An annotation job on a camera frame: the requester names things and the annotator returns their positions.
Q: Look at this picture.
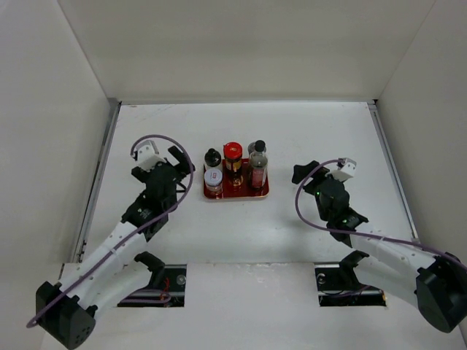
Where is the white bottle black cap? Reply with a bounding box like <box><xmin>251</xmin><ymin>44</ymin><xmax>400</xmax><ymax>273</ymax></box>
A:
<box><xmin>204</xmin><ymin>148</ymin><xmax>223</xmax><ymax>171</ymax></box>

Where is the small jar pink label lid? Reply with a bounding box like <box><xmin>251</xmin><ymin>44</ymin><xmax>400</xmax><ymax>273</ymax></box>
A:
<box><xmin>204</xmin><ymin>168</ymin><xmax>223</xmax><ymax>196</ymax></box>

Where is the dark sauce glass bottle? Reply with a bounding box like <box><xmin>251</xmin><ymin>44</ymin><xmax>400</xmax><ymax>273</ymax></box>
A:
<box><xmin>249</xmin><ymin>140</ymin><xmax>269</xmax><ymax>190</ymax></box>

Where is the red lid sauce jar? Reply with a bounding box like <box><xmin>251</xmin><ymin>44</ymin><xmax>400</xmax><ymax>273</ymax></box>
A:
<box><xmin>223</xmin><ymin>141</ymin><xmax>243</xmax><ymax>187</ymax></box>

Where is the silver lid jar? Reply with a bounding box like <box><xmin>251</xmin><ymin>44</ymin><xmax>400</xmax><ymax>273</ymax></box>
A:
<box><xmin>247</xmin><ymin>142</ymin><xmax>255</xmax><ymax>155</ymax></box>

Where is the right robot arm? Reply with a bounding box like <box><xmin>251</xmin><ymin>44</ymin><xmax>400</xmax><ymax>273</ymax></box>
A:
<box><xmin>292</xmin><ymin>158</ymin><xmax>466</xmax><ymax>333</ymax></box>

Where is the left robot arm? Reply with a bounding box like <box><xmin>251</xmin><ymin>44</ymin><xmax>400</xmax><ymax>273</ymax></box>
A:
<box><xmin>27</xmin><ymin>144</ymin><xmax>195</xmax><ymax>349</ymax></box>

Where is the red rectangular tray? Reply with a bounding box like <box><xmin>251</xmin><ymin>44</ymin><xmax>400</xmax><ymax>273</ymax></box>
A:
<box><xmin>203</xmin><ymin>158</ymin><xmax>270</xmax><ymax>201</ymax></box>

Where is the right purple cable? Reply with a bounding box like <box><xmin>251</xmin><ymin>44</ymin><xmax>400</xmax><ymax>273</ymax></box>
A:
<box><xmin>294</xmin><ymin>158</ymin><xmax>467</xmax><ymax>273</ymax></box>

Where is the purple cable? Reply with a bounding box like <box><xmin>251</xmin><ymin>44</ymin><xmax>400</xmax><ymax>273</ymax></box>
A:
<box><xmin>294</xmin><ymin>158</ymin><xmax>467</xmax><ymax>273</ymax></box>
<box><xmin>26</xmin><ymin>133</ymin><xmax>196</xmax><ymax>328</ymax></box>

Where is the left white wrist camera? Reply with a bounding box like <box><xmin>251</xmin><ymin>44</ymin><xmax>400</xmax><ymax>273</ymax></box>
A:
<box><xmin>132</xmin><ymin>140</ymin><xmax>166</xmax><ymax>172</ymax></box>

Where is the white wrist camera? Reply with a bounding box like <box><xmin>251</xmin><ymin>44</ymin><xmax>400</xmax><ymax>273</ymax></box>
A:
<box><xmin>132</xmin><ymin>140</ymin><xmax>166</xmax><ymax>172</ymax></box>
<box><xmin>328</xmin><ymin>157</ymin><xmax>357</xmax><ymax>182</ymax></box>

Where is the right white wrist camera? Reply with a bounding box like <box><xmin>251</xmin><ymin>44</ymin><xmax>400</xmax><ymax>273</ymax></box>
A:
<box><xmin>328</xmin><ymin>157</ymin><xmax>357</xmax><ymax>182</ymax></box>

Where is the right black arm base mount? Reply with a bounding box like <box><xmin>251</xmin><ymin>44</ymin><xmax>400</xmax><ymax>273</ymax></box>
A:
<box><xmin>314</xmin><ymin>251</ymin><xmax>386</xmax><ymax>307</ymax></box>

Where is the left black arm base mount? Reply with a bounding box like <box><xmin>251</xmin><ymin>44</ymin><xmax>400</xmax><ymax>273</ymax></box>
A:
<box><xmin>117</xmin><ymin>252</ymin><xmax>188</xmax><ymax>308</ymax></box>

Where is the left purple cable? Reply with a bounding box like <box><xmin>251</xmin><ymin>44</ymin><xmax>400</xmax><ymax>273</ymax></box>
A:
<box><xmin>26</xmin><ymin>133</ymin><xmax>196</xmax><ymax>328</ymax></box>

